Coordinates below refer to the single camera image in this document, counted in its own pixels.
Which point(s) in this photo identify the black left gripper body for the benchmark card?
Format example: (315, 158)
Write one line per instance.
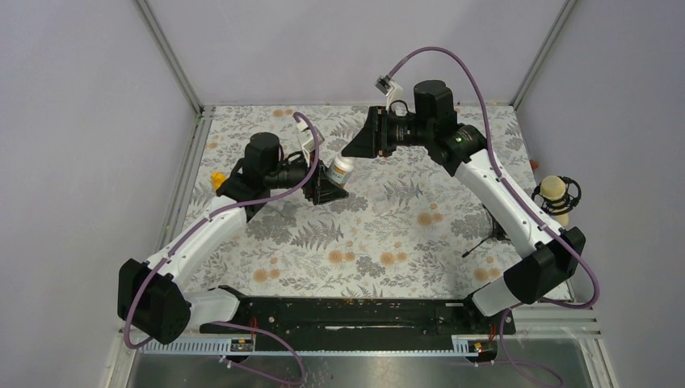
(287, 175)

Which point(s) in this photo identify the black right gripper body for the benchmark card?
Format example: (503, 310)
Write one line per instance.
(405, 132)

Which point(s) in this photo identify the white orange pill bottle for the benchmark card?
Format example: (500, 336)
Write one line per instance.
(340, 169)

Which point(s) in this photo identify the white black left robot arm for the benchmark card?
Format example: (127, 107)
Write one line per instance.
(151, 296)

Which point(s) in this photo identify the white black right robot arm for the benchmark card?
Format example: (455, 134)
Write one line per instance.
(548, 251)

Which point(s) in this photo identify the grey cylindrical tool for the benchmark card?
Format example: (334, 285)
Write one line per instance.
(286, 209)

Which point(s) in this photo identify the yellow blue toy blocks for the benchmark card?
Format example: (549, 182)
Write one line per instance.
(217, 179)

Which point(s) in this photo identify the beige foam microphone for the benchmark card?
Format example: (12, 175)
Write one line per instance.
(557, 196)

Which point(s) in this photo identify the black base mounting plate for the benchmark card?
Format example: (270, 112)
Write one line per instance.
(364, 322)

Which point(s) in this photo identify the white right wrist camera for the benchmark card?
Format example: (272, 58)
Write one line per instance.
(390, 89)

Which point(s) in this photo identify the slotted metal cable duct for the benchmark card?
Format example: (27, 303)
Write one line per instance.
(244, 345)

